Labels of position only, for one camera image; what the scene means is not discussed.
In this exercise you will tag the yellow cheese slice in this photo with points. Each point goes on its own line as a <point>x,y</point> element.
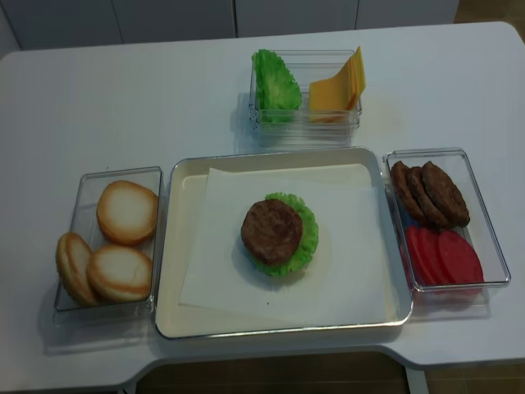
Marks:
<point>357,78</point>

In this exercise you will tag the green lettuce on burger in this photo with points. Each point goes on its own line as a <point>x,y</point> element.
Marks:
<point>309,241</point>

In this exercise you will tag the green lettuce leaves in container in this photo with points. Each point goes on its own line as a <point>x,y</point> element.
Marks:
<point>277,92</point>

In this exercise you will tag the clear lettuce cheese container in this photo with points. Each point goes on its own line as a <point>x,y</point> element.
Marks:
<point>306,66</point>

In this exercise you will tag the cheese slice stack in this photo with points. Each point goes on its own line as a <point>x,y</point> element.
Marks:
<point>330,98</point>

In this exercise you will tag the brown patty on burger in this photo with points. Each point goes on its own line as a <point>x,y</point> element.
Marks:
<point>271,232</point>

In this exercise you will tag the white metal tray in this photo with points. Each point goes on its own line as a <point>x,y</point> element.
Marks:
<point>187,191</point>

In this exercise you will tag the white paper sheet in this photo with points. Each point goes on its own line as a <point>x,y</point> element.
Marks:
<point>342,284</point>

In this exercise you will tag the top bun slice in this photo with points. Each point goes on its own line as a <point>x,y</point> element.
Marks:
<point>127,213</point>

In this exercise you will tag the bun slice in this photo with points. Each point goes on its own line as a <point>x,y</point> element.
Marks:
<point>120,274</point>
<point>127,213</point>

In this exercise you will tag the left brown patty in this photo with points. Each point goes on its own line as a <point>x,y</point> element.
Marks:
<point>398,174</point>

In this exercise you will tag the left tomato slice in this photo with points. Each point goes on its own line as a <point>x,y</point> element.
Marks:
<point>412,243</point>

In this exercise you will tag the tomato slice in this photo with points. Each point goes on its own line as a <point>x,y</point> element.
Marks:
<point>432,269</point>
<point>412,243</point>
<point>459,259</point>

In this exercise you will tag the front bun slice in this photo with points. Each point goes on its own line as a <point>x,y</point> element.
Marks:
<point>120,274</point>

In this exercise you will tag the middle brown patty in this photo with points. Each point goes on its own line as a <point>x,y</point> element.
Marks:
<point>433,215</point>

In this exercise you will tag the clear bun container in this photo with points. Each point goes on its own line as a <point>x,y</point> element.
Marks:
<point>84,223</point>

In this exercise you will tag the middle tomato slice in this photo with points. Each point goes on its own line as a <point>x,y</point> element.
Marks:
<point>432,269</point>

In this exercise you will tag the right brown patty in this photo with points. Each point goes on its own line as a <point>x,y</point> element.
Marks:
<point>444,194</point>

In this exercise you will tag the clear patty tomato container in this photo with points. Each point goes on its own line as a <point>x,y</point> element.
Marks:
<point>479,233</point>

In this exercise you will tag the left leaning bun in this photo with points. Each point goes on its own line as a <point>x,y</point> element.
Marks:
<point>72,259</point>

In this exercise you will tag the right tomato slice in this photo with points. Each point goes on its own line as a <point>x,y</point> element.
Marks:
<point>459,259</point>

